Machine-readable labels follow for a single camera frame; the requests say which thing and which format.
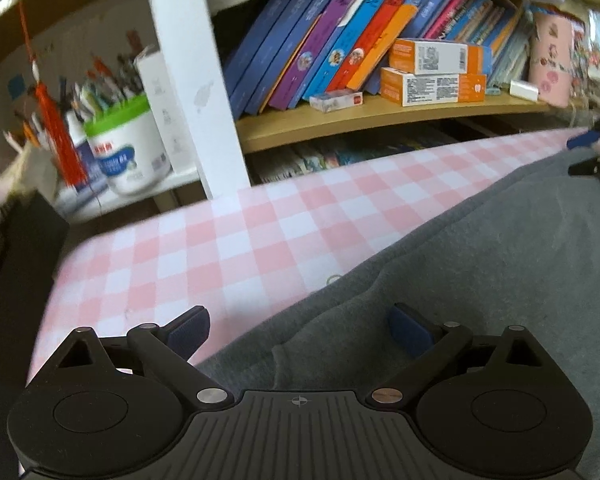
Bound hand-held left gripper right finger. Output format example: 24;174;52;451
365;302;563;408

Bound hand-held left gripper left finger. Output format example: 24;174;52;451
35;305;236;413

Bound grey sweatshirt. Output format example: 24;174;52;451
187;147;600;480

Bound white USB charger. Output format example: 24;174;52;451
509;79;540;102

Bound pink sticker tumbler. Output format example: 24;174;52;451
528;10;586;108

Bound pink checked cartoon table mat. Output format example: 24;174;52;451
27;127;593;386

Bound orange white carton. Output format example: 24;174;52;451
389;38;493;75
380;67;487;107

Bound black furniture panel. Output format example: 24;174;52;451
0;192;72;480

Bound white tub with green lid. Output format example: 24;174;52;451
82;95;173;197

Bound row of thin picture books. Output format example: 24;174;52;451
250;120;506;186

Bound tall white carton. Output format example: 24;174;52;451
135;47;202;174

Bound red tassel ornament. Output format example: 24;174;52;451
17;0;88;188

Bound small red white box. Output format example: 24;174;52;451
309;89;365;112

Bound bunch of pens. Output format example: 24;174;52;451
55;55;147;127

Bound white wooden bookshelf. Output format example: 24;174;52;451
142;0;600;201

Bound row of colourful books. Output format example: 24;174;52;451
222;0;536;116

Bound white side shelf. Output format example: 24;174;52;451
0;0;206;226

